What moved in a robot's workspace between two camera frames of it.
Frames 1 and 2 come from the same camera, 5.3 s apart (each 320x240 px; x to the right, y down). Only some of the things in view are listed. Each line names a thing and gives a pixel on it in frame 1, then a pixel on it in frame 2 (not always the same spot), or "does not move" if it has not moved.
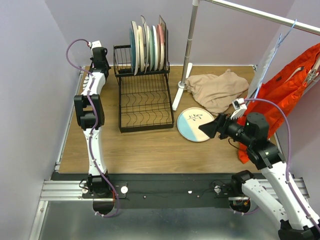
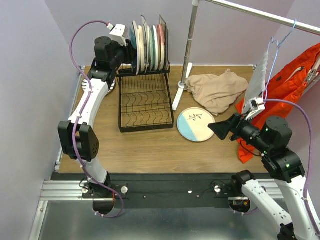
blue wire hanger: x=279 y=42 → x=278 y=46
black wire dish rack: x=145 y=99 does not move
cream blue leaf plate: x=189 y=121 does not move
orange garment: x=281 y=90 does not move
